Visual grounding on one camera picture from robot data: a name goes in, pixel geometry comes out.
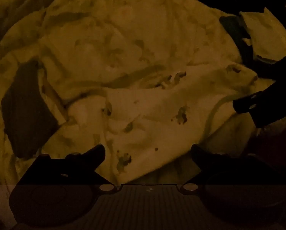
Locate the white printed small garment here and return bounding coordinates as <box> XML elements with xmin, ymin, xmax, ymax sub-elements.
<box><xmin>66</xmin><ymin>65</ymin><xmax>259</xmax><ymax>184</ymax></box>

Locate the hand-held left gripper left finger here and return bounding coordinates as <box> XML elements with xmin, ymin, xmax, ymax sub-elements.
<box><xmin>16</xmin><ymin>144</ymin><xmax>113</xmax><ymax>185</ymax></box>

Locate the white printed bedsheet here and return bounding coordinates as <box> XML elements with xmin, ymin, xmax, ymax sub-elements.
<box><xmin>0</xmin><ymin>0</ymin><xmax>286</xmax><ymax>185</ymax></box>

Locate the dark grey cloth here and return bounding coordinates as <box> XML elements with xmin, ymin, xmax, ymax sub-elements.
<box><xmin>1</xmin><ymin>61</ymin><xmax>63</xmax><ymax>159</ymax></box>

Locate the white cloth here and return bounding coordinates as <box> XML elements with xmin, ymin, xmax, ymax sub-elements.
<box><xmin>240</xmin><ymin>7</ymin><xmax>286</xmax><ymax>61</ymax></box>

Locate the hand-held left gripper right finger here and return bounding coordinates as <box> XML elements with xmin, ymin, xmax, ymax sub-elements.
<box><xmin>186</xmin><ymin>144</ymin><xmax>286</xmax><ymax>185</ymax></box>

